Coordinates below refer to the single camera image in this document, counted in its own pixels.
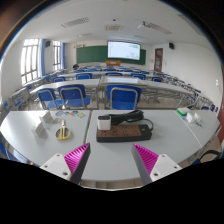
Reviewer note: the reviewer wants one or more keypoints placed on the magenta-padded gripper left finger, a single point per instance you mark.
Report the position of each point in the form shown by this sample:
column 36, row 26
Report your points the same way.
column 56, row 163

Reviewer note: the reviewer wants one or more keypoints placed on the orange lectern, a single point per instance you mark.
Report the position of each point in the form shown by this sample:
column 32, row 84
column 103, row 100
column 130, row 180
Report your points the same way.
column 113, row 63

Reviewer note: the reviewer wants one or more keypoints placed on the lit projection screen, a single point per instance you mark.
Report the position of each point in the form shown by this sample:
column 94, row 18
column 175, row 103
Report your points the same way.
column 124, row 50

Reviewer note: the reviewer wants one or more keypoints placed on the dark multi-socket power strip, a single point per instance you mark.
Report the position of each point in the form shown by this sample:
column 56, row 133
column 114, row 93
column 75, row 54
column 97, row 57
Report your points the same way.
column 126, row 133

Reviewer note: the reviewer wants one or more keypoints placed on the ceiling air conditioner vent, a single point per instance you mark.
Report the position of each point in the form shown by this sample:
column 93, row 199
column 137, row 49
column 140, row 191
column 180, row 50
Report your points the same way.
column 114, row 28

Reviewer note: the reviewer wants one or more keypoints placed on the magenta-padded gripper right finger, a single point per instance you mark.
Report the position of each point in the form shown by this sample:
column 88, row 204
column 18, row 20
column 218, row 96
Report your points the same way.
column 163, row 165

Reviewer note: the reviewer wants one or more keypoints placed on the green blackboard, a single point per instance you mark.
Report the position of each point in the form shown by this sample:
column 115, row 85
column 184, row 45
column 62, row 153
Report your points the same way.
column 91, row 54

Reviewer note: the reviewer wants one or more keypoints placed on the narrow bright window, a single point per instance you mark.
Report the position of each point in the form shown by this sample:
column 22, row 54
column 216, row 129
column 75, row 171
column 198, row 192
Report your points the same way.
column 56, row 55

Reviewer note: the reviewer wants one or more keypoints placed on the grey classroom desks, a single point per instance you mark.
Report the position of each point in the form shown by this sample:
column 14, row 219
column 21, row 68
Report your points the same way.
column 80, row 82

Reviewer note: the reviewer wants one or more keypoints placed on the blue classroom chairs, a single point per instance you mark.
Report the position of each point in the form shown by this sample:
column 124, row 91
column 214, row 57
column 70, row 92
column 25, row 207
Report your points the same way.
column 123, row 98

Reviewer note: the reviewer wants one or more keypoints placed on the brown door with window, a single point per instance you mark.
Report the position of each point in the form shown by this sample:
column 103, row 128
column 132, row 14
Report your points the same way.
column 158, row 60

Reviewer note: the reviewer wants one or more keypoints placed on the ceiling projector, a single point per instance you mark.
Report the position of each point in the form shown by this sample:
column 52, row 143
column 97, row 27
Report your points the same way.
column 143, row 25

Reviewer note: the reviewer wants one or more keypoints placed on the black wall speaker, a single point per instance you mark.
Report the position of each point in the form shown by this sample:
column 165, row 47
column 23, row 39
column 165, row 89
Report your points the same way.
column 47, row 43
column 171, row 46

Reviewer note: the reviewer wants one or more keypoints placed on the green and white box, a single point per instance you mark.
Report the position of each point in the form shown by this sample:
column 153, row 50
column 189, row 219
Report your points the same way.
column 183, row 111

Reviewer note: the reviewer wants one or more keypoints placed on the colourful sticker cards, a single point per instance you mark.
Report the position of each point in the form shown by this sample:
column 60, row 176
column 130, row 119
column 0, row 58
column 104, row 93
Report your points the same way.
column 71, row 114

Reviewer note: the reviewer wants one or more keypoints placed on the red-brown door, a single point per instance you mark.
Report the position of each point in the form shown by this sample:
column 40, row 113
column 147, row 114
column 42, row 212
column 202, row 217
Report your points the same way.
column 221, row 120

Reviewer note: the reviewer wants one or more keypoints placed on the blue curtain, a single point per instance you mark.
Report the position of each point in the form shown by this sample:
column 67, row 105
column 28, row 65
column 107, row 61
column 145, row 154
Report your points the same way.
column 62, row 56
column 43, row 56

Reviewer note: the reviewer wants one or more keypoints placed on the ceiling light panels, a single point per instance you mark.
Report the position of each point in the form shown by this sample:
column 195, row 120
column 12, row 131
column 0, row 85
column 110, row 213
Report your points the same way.
column 75, row 22

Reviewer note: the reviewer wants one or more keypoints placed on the large bright window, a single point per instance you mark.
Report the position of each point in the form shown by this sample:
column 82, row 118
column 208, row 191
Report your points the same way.
column 30, row 61

